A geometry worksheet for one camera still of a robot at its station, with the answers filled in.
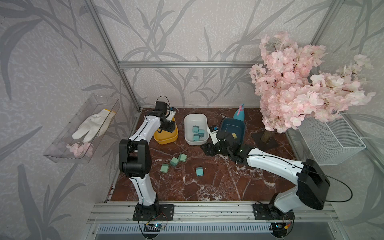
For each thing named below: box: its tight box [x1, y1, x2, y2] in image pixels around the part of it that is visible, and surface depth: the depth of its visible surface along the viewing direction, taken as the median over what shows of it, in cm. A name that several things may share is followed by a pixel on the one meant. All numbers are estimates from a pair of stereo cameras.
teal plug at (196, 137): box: [193, 134, 200, 142], surface depth 104 cm
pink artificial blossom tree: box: [249, 32, 376, 151], surface depth 57 cm
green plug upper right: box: [178, 153, 188, 163], surface depth 93 cm
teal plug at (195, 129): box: [192, 125, 199, 134], surface depth 107 cm
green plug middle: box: [169, 157, 179, 167], surface depth 92 cm
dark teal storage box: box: [219, 117, 246, 145], surface depth 107 cm
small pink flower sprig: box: [66, 142, 94, 158], surface depth 60 cm
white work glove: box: [71, 109, 116, 143], surface depth 68 cm
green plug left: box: [160, 163, 169, 173], surface depth 89 cm
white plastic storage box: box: [184, 113, 209, 146], surface depth 110 cm
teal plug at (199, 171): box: [195, 166, 204, 177], surface depth 88 cm
